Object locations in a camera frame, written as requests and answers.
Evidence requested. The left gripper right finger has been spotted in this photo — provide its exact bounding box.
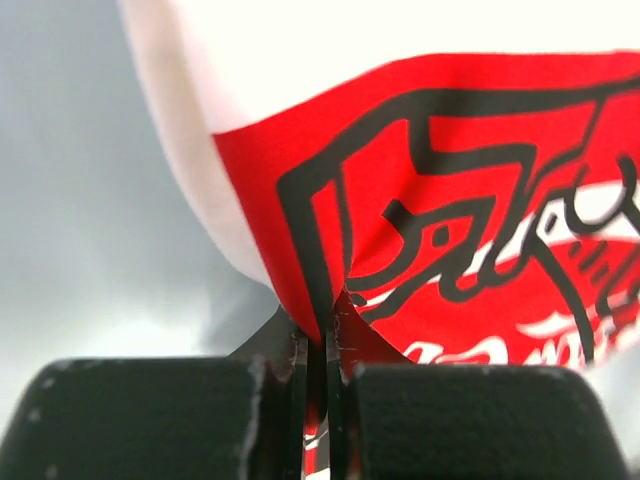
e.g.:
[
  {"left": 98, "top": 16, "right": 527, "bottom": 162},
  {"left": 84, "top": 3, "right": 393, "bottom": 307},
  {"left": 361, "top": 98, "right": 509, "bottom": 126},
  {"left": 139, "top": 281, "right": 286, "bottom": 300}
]
[{"left": 325, "top": 293, "right": 630, "bottom": 479}]

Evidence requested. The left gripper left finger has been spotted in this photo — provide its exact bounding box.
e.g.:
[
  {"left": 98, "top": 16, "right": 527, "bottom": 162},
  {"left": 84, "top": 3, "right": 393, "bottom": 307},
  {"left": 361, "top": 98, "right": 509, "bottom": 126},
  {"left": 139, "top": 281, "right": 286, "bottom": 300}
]
[{"left": 1, "top": 310, "right": 308, "bottom": 479}]

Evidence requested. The white t shirt red print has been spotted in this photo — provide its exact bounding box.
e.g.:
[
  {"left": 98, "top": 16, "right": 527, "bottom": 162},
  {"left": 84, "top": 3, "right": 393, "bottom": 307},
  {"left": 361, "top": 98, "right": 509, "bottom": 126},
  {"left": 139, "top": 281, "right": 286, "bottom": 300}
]
[{"left": 119, "top": 1, "right": 639, "bottom": 479}]

